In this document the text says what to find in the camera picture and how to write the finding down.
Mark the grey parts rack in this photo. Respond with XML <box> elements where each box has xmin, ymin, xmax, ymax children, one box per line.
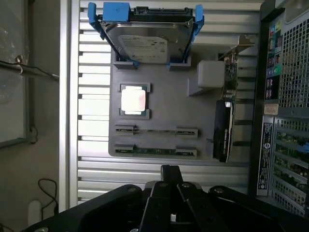
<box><xmin>108</xmin><ymin>56</ymin><xmax>239</xmax><ymax>163</ymax></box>

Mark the green RAM stick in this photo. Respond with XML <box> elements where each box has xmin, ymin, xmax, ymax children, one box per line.
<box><xmin>115</xmin><ymin>146</ymin><xmax>197</xmax><ymax>156</ymax></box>
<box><xmin>115</xmin><ymin>127</ymin><xmax>197</xmax><ymax>135</ymax></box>

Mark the silver hard disk drive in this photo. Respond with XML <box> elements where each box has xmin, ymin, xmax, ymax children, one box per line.
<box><xmin>104</xmin><ymin>6</ymin><xmax>194</xmax><ymax>65</ymax></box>

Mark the blue disk caddy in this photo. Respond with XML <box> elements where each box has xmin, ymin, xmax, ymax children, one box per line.
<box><xmin>87</xmin><ymin>1</ymin><xmax>205</xmax><ymax>70</ymax></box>

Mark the grey case label sticker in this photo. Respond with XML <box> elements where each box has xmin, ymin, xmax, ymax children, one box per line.
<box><xmin>256</xmin><ymin>115</ymin><xmax>275</xmax><ymax>197</ymax></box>

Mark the white floor device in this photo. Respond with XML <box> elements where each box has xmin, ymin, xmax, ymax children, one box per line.
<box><xmin>27</xmin><ymin>200</ymin><xmax>43</xmax><ymax>226</ymax></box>

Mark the black graphics card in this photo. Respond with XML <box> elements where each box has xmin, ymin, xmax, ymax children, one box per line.
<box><xmin>213</xmin><ymin>35</ymin><xmax>255</xmax><ymax>163</ymax></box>

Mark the white plastic block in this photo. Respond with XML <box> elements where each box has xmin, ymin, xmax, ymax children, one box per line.
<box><xmin>197</xmin><ymin>60</ymin><xmax>226</xmax><ymax>89</ymax></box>

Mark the black PC case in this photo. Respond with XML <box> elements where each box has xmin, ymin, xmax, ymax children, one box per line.
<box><xmin>248</xmin><ymin>0</ymin><xmax>309</xmax><ymax>218</ymax></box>

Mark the silver CPU chip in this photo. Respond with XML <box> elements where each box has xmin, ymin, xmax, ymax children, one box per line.
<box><xmin>120</xmin><ymin>84</ymin><xmax>148</xmax><ymax>115</ymax></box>

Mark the glass side desk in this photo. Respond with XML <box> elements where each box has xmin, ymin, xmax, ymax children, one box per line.
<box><xmin>0</xmin><ymin>0</ymin><xmax>60</xmax><ymax>148</ymax></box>

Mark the black floor cable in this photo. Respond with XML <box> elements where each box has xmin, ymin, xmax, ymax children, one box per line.
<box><xmin>38</xmin><ymin>178</ymin><xmax>59</xmax><ymax>214</ymax></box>

